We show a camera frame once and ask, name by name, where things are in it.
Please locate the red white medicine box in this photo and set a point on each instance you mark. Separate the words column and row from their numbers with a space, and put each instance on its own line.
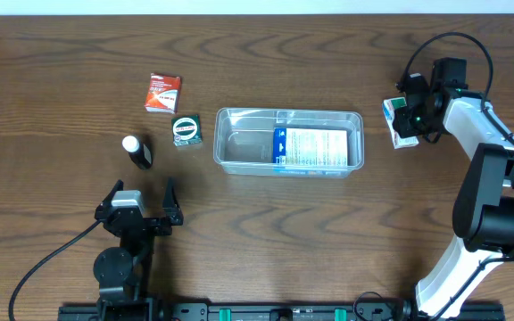
column 163, row 93

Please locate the clear plastic container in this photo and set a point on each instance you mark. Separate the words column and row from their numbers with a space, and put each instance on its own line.
column 243, row 140

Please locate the blue fever patch box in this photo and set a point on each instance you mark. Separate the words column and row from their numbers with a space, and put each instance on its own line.
column 310, row 148

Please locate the black bottle white cap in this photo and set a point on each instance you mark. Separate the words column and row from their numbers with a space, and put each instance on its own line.
column 138, row 152

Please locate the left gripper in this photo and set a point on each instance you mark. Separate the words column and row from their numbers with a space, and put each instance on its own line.
column 173, row 214

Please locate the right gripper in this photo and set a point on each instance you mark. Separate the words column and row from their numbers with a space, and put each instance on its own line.
column 405, row 123

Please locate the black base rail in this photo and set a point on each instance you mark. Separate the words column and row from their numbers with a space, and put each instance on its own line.
column 363, row 310

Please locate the white green medicine box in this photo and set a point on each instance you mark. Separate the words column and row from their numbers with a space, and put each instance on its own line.
column 389, row 106

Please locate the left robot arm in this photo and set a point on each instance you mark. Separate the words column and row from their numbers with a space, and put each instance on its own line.
column 123, row 271

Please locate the green Zam-Buk box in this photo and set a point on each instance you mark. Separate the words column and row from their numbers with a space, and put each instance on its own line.
column 186, row 130

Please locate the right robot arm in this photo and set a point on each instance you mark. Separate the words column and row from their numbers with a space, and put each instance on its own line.
column 483, row 213

